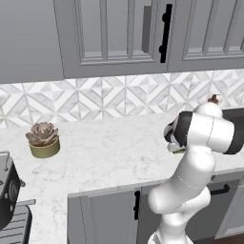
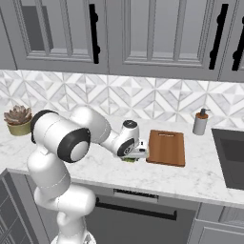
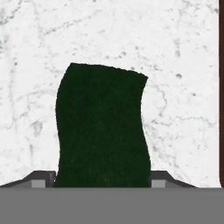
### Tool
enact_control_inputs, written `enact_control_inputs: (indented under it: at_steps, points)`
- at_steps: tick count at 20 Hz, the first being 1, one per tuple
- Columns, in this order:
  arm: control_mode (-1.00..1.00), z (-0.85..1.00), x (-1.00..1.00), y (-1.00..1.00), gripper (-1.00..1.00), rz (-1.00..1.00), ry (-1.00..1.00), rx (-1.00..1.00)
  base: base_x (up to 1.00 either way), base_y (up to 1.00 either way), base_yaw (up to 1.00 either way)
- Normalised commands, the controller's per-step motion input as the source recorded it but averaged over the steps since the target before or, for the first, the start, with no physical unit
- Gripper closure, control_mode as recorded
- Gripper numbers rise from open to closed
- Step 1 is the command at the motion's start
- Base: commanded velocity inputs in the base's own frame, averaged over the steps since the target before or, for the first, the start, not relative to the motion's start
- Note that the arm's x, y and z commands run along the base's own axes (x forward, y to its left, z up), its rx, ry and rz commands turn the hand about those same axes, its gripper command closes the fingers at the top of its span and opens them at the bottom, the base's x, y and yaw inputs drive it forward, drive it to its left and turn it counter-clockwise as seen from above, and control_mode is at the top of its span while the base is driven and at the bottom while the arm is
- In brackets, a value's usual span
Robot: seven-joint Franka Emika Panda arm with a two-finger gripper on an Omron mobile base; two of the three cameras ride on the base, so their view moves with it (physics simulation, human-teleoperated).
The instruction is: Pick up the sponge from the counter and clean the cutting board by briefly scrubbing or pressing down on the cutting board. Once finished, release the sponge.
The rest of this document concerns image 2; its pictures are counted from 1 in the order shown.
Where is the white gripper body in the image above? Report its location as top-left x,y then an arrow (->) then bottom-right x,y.
121,148 -> 150,161

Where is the brown wooden cutting board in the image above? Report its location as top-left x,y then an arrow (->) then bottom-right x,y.
145,129 -> 187,168

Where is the grey soap dispenser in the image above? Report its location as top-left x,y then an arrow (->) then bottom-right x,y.
192,108 -> 211,136

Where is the grey dishwasher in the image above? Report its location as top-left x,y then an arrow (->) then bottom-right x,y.
83,186 -> 198,244

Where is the dark grey sink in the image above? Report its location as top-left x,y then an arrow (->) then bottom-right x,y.
211,127 -> 244,192

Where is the grey lower drawer front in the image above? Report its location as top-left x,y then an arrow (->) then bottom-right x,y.
194,202 -> 244,225

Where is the grey lower cupboard door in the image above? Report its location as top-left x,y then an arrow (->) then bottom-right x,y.
186,218 -> 244,244

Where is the grey cupboard door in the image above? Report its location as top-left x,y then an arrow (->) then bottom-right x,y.
217,0 -> 244,84
0,0 -> 18,71
9,0 -> 110,75
106,0 -> 238,82
186,218 -> 244,244

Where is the grey upper cupboard door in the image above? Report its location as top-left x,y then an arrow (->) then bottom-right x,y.
9,0 -> 110,75
106,0 -> 238,82
0,0 -> 18,71
217,0 -> 244,84

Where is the succulent plant in yellow pot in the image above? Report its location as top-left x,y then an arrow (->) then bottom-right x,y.
3,105 -> 33,137

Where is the grey lower cupboard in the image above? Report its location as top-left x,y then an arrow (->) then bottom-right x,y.
0,169 -> 51,244

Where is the black dishwasher handle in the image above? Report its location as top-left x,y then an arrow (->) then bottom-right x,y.
94,196 -> 178,222

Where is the black cupboard handle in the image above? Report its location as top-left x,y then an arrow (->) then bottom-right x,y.
231,14 -> 244,72
208,3 -> 230,71
88,3 -> 102,65

